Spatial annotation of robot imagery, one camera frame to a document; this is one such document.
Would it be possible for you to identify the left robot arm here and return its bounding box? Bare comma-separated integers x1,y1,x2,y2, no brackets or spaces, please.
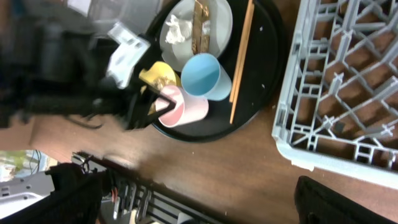
1,1,176,130

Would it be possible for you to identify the wooden chopstick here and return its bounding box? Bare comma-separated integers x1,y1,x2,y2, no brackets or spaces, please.
229,0,254,103
229,2,256,124

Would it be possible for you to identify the pink plastic cup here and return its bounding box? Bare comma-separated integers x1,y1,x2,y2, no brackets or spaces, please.
159,85,209,128

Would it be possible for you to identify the white napkin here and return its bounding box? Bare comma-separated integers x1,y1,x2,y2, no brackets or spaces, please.
165,14,193,45

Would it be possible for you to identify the wooden chopstick outer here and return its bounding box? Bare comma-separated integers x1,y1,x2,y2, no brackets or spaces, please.
229,0,254,103

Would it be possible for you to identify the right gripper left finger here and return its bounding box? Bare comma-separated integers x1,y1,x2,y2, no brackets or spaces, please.
1,163,109,224

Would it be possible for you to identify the wooden chopstick inner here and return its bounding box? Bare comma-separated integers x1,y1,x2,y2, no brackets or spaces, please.
229,2,256,124

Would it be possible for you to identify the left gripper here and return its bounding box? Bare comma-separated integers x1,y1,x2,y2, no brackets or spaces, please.
93,39,176,131

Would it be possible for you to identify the clear plastic bin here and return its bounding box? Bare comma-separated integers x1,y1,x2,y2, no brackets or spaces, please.
65,0,164,36

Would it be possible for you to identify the blue plastic cup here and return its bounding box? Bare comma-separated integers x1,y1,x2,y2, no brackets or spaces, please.
181,53,232,101

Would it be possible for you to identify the grey dishwasher rack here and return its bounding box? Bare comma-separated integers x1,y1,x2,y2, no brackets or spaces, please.
272,1,397,189

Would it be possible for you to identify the brown snack wrapper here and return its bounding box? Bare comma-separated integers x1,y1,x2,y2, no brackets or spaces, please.
192,0,211,55

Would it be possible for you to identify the grey plate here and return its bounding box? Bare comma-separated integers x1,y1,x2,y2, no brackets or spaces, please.
159,0,233,72

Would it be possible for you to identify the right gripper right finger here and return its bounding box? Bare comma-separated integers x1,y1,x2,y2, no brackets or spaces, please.
294,175,395,224

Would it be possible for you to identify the round black tray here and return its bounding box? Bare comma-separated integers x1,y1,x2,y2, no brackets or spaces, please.
153,0,289,142

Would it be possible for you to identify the yellow bowl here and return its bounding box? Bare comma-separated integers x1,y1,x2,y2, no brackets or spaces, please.
139,61,181,91

